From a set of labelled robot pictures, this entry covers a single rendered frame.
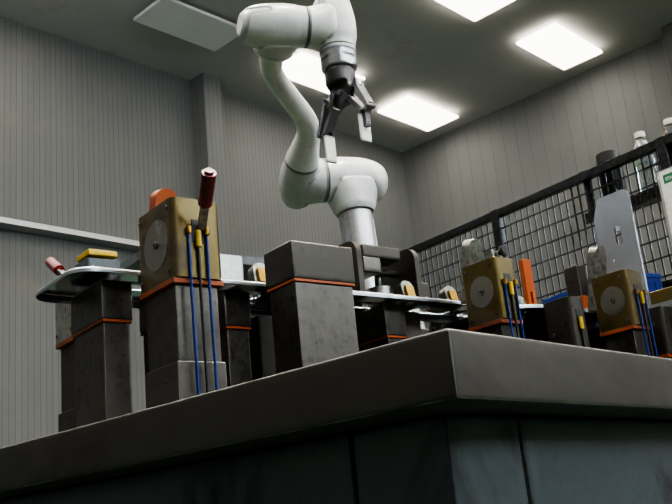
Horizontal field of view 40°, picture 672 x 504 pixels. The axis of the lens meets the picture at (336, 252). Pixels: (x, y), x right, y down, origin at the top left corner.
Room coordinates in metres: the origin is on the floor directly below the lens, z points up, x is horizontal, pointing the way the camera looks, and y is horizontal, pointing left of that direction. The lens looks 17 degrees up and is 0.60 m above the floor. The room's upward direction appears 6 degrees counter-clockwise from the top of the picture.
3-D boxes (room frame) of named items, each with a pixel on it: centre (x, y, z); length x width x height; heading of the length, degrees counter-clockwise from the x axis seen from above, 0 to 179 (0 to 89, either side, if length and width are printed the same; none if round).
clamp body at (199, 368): (1.25, 0.21, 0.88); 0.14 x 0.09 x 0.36; 39
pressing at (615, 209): (2.22, -0.70, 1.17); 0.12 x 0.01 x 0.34; 39
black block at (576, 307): (1.79, -0.45, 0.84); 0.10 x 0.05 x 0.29; 39
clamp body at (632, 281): (1.85, -0.58, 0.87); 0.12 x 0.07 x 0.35; 39
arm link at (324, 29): (2.03, -0.04, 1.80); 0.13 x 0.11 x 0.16; 106
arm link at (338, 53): (2.04, -0.05, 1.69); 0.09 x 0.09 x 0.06
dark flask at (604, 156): (2.63, -0.85, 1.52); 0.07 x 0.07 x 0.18
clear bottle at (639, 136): (2.54, -0.93, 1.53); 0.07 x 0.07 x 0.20
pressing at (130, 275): (1.75, -0.11, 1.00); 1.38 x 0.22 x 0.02; 129
